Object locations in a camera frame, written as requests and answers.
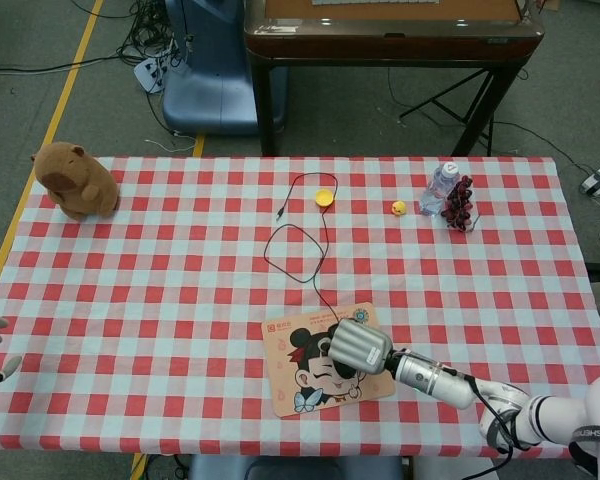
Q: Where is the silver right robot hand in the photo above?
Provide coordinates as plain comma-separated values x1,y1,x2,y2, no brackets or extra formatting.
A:
327,318,395,376

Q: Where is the black thin cable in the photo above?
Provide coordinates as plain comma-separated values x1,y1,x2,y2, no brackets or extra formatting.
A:
263,173,354,330

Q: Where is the cartoon girl mouse pad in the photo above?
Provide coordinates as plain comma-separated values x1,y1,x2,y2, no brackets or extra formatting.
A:
262,302,397,418

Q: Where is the blue chair seat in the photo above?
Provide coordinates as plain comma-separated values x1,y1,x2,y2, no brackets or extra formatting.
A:
187,455,404,480

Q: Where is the red white checkered tablecloth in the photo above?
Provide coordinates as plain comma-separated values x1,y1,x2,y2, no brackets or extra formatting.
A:
0,155,600,460

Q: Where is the brown capybara plush toy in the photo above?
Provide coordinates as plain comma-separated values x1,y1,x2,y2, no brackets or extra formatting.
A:
30,141,121,223

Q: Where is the clear plastic water bottle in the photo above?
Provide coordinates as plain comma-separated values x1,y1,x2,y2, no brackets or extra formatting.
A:
418,161,462,217

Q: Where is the dark purple grape bunch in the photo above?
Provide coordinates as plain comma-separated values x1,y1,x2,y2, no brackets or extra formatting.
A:
440,174,481,234

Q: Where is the blue plastic machine base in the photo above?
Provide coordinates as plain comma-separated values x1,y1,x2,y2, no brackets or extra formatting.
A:
162,0,289,137

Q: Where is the dark wood mahjong table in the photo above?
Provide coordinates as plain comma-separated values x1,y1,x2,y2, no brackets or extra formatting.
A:
243,0,546,157

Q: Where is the floor cable bundle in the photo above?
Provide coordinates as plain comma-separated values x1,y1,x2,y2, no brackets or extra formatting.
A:
114,0,191,69

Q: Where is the black hanging cable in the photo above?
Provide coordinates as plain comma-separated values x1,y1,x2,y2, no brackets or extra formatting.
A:
179,0,195,52

